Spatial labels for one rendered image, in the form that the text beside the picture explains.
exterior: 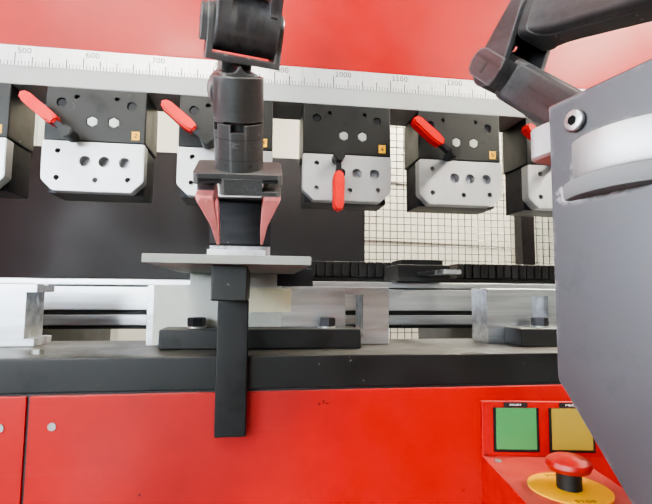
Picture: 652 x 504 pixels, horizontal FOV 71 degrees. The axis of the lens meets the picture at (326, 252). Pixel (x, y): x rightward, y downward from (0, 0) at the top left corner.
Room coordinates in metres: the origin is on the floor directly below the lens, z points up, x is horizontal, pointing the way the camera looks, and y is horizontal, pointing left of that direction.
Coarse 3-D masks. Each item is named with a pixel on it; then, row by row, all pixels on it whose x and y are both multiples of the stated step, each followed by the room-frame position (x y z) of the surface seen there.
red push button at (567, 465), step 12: (552, 456) 0.45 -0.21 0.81; (564, 456) 0.45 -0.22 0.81; (576, 456) 0.45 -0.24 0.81; (552, 468) 0.44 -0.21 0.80; (564, 468) 0.43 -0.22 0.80; (576, 468) 0.43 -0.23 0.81; (588, 468) 0.43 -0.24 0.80; (564, 480) 0.44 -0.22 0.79; (576, 480) 0.44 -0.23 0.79; (576, 492) 0.44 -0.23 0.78
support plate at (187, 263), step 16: (144, 256) 0.48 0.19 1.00; (160, 256) 0.49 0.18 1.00; (176, 256) 0.49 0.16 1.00; (192, 256) 0.49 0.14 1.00; (208, 256) 0.49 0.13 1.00; (224, 256) 0.50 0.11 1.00; (240, 256) 0.50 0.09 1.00; (256, 256) 0.50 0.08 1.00; (272, 256) 0.50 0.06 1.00; (288, 256) 0.51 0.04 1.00; (304, 256) 0.51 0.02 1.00; (192, 272) 0.73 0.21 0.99; (208, 272) 0.73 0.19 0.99; (256, 272) 0.71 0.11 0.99; (272, 272) 0.71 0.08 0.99; (288, 272) 0.70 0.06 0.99
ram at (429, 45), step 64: (0, 0) 0.68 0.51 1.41; (64, 0) 0.69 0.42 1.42; (128, 0) 0.71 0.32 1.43; (192, 0) 0.72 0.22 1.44; (320, 0) 0.75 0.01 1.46; (384, 0) 0.77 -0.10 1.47; (448, 0) 0.78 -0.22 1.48; (0, 64) 0.68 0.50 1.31; (320, 64) 0.75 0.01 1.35; (384, 64) 0.77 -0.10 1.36; (448, 64) 0.78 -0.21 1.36; (576, 64) 0.82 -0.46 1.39
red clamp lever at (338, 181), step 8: (336, 152) 0.71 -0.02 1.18; (344, 152) 0.71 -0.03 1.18; (336, 160) 0.72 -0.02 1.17; (336, 168) 0.72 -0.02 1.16; (336, 176) 0.71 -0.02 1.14; (336, 184) 0.71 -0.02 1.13; (344, 184) 0.72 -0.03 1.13; (336, 192) 0.71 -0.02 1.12; (336, 200) 0.71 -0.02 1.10; (336, 208) 0.72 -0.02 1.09
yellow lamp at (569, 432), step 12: (552, 420) 0.53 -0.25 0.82; (564, 420) 0.53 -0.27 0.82; (576, 420) 0.53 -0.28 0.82; (552, 432) 0.53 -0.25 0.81; (564, 432) 0.53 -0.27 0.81; (576, 432) 0.53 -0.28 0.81; (588, 432) 0.53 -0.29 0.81; (552, 444) 0.53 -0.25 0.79; (564, 444) 0.53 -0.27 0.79; (576, 444) 0.53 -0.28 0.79; (588, 444) 0.53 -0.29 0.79
